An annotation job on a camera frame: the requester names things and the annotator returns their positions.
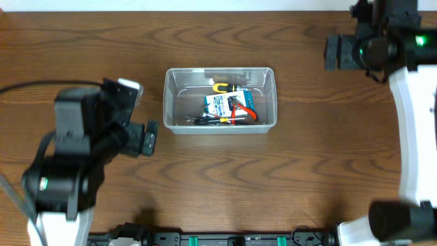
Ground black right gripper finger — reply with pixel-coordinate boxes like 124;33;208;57
324;51;338;71
325;35;340;52

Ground silver offset ring wrench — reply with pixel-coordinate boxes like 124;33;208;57
184;115;236;126

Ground black yellow slim screwdriver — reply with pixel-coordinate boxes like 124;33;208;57
194;118;245;126

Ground blue white small box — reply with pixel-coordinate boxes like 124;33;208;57
204;91;255;117

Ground yellow black stubby screwdriver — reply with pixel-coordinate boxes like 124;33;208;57
212;83;250;94

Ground red black handled cutters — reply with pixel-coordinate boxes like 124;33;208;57
228;96;259;122

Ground black orange telescopic pickup tool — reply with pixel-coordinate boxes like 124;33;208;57
200;107;246;125

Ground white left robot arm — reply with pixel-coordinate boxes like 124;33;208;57
22;120;159;245

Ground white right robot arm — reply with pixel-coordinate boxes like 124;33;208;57
324;27;436;245

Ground clear plastic container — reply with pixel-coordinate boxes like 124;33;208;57
163;67;277;135

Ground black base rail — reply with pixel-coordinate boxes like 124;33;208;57
86;223;339;246

